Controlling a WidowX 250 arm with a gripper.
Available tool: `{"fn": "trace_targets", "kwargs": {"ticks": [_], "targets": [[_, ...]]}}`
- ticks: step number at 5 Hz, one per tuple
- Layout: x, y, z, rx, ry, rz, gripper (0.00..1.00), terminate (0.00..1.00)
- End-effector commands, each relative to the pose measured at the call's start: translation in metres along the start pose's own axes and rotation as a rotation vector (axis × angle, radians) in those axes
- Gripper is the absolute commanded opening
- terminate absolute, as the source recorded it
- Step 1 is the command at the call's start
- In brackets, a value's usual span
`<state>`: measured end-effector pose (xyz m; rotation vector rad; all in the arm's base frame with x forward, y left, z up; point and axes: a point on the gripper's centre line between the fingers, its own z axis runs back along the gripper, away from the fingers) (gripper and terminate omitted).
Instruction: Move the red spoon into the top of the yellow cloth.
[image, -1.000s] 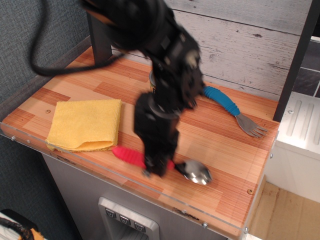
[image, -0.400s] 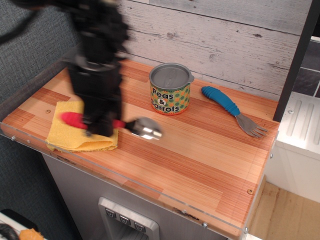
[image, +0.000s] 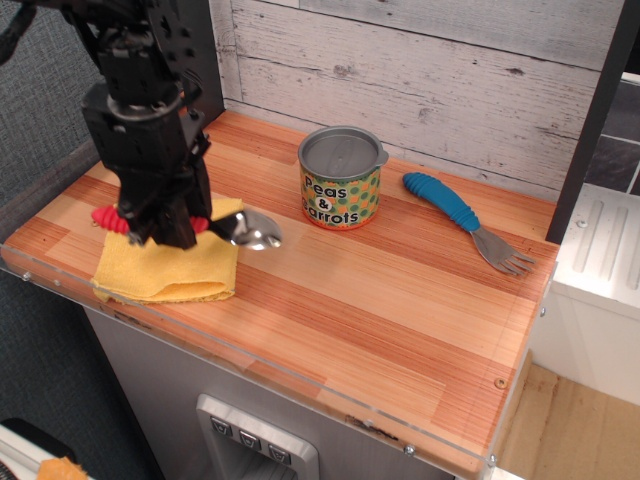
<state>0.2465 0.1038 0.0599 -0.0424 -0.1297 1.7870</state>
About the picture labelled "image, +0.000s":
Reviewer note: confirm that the dark vertical post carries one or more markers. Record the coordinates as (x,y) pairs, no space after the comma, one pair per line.
(198,18)
(613,68)

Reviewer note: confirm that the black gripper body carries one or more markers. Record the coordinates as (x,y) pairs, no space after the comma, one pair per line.
(155,151)

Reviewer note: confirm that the dark left vertical post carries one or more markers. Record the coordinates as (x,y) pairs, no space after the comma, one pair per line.
(198,18)

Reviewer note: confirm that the yellow folded cloth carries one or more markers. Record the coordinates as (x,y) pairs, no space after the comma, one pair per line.
(155,273)

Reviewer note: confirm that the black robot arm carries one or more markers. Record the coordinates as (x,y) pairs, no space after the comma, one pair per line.
(141,48)

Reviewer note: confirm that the white toy sink unit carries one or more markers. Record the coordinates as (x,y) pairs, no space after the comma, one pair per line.
(588,329)

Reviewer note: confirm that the dark right vertical post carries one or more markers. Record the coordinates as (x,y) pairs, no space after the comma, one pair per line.
(613,68)

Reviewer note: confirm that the black orange object bottom left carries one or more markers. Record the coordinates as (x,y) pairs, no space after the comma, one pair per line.
(28,452)

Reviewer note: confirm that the blue handled metal fork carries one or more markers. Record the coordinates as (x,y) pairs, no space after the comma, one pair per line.
(492,248)

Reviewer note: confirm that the grey toy fridge dispenser panel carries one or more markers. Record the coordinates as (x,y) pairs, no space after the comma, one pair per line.
(242,446)

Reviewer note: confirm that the peas and carrots toy can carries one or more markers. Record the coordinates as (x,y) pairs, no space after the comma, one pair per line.
(340,174)

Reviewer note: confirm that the clear acrylic table edge guard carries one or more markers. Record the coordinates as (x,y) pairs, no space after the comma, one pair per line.
(415,348)

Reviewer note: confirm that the red handled metal spoon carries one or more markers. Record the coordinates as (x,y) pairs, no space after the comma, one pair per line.
(247,228)

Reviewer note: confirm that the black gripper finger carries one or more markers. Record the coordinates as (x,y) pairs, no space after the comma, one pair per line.
(137,215)
(171,224)

